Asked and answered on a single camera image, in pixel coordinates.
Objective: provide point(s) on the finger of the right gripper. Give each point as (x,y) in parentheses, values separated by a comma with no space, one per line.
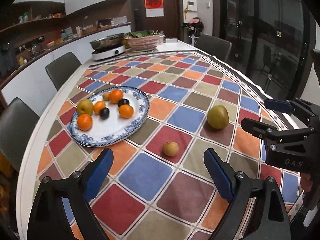
(260,130)
(279,106)

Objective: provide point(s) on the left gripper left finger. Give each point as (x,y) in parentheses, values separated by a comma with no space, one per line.
(48,219)

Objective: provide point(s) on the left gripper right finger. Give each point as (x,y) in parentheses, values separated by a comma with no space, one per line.
(269,219)

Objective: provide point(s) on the small tan fruit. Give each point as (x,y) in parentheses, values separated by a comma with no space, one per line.
(106,96)
(171,149)

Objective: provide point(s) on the large yellow pear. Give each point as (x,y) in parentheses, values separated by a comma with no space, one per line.
(85,106)

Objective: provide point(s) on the dark plum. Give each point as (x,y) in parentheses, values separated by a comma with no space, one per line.
(104,113)
(123,101)

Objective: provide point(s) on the small orange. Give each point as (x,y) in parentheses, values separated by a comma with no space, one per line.
(98,106)

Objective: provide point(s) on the large orange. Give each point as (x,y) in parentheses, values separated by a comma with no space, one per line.
(115,96)

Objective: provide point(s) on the glass sliding door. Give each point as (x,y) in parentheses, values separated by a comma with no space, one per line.
(271,43)

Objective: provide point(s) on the colourful checkered tablecloth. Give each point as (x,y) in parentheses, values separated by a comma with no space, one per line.
(148,195)

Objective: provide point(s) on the dark chair right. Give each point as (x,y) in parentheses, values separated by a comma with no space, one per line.
(214,46)

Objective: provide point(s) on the dark chair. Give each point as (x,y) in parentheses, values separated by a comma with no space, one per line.
(214,46)
(60,70)
(17,124)

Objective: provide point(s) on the dark chair near left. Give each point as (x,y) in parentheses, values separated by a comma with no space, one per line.
(17,124)

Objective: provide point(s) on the small white box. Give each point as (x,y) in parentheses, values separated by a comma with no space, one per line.
(170,40)

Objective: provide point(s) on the blue white porcelain plate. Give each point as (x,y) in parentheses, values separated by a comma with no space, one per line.
(114,128)

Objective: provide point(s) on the dark wooden door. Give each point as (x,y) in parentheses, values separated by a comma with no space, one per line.
(164,16)

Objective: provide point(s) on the white lower cabinets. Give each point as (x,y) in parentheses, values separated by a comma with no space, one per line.
(37,83)

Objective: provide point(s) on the pink basket with greens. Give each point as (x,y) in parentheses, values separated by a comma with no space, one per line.
(143,40)

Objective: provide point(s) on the dark chair far left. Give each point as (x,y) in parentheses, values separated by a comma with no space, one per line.
(60,70)

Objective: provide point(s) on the steel pot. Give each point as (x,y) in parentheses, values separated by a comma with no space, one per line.
(107,42)

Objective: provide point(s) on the black water dispenser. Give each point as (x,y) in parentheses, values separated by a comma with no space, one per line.
(8,61)

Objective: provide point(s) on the red fu door poster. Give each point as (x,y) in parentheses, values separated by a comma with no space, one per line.
(154,8)

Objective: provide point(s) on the white induction cooker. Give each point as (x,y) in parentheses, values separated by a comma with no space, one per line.
(109,53)

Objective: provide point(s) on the white wall intercom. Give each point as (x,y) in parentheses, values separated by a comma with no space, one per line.
(191,6)

